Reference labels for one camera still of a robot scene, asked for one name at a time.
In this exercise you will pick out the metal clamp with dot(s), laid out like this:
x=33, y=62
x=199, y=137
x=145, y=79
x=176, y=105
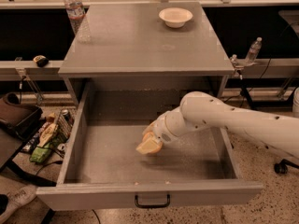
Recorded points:
x=237, y=67

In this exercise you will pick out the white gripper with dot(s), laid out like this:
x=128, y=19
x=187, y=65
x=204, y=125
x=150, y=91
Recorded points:
x=161, y=129

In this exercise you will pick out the black drawer handle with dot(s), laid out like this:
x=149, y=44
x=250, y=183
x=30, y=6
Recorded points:
x=147, y=202

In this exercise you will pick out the green snack bag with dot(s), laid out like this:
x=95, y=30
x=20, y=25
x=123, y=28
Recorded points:
x=40, y=154

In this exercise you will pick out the white bowl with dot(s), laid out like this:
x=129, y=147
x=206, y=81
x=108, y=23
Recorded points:
x=175, y=17

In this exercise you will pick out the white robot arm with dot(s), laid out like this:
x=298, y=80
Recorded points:
x=199, y=110

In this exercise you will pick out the black chair caster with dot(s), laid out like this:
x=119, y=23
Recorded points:
x=282, y=167

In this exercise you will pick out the clear plastic water bottle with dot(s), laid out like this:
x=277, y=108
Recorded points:
x=77, y=16

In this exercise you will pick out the grey open top drawer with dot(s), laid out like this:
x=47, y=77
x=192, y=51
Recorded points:
x=102, y=169

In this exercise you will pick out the small background water bottle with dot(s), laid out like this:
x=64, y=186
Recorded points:
x=253, y=51

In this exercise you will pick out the white sneaker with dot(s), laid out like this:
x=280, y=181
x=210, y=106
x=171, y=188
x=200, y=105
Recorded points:
x=11, y=202

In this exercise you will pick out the wire basket of snacks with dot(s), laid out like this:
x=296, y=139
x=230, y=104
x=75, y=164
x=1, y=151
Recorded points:
x=54, y=133

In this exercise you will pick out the orange fruit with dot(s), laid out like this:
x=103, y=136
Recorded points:
x=148, y=136

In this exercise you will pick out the black yellow tape measure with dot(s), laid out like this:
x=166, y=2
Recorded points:
x=41, y=60

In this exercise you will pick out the grey cabinet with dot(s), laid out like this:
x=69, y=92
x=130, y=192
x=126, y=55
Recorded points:
x=131, y=48

